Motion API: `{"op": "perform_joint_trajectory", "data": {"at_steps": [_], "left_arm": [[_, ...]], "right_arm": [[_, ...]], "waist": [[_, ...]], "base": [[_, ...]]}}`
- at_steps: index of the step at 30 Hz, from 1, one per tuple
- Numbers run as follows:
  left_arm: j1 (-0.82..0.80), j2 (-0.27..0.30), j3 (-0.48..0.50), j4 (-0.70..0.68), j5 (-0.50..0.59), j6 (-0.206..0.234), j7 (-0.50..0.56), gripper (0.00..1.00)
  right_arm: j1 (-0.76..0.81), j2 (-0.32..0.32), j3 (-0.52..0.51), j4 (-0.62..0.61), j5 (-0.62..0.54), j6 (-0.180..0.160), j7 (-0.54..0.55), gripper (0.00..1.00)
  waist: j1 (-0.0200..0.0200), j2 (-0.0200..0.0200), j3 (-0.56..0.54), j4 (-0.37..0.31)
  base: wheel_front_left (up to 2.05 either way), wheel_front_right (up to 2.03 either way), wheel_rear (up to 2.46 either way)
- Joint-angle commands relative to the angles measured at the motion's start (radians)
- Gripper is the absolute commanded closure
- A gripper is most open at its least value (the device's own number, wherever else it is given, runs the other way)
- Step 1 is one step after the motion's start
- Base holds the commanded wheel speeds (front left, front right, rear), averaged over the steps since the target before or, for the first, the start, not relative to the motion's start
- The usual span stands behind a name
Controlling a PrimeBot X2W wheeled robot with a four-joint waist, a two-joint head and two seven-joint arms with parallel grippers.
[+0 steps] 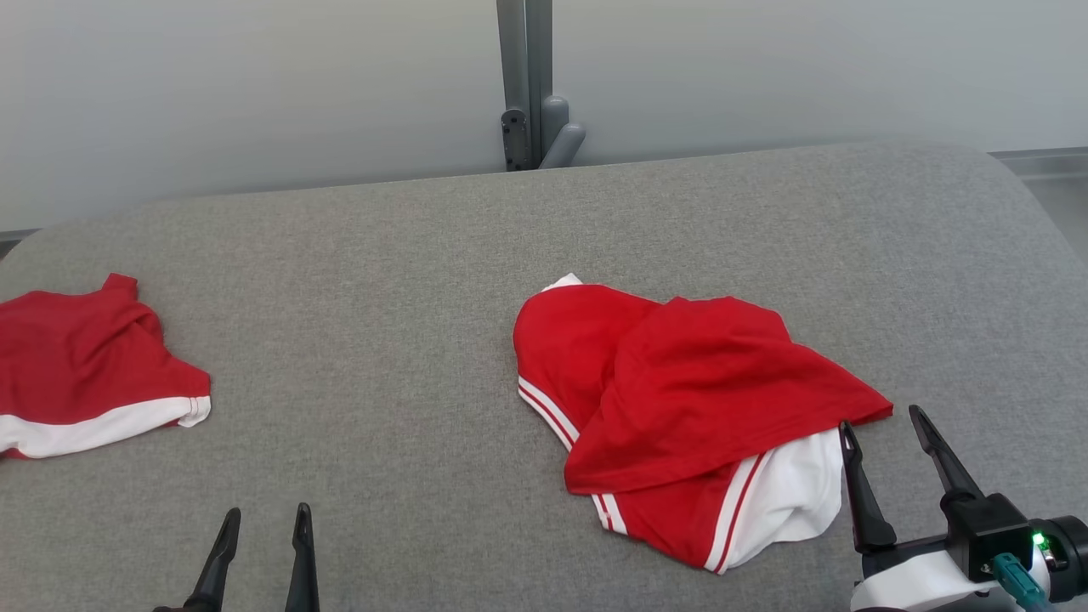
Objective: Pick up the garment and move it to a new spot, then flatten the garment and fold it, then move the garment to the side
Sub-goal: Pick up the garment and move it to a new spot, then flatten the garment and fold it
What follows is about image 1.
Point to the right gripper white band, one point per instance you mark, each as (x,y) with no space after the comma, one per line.
(918,582)

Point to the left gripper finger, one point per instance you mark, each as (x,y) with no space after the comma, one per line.
(303,569)
(217,565)

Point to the red jersey number 33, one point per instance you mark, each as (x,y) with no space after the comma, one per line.
(705,382)

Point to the red shorts white band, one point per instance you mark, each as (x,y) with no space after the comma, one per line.
(76,357)

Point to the grey fabric sofa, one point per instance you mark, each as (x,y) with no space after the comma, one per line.
(425,255)

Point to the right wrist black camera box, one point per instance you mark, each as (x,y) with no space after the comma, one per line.
(990,531)

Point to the grey metal floor rail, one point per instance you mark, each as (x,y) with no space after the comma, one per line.
(1045,163)

